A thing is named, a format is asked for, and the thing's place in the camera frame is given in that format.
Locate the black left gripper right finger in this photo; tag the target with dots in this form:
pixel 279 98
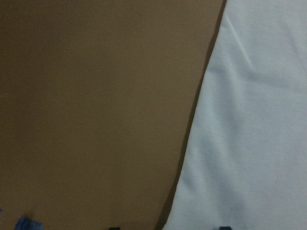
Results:
pixel 224 228

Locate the light blue t-shirt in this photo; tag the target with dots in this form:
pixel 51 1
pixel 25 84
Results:
pixel 245 166

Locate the blue tape line lengthwise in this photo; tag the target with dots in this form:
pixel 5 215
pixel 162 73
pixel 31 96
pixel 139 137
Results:
pixel 25 221

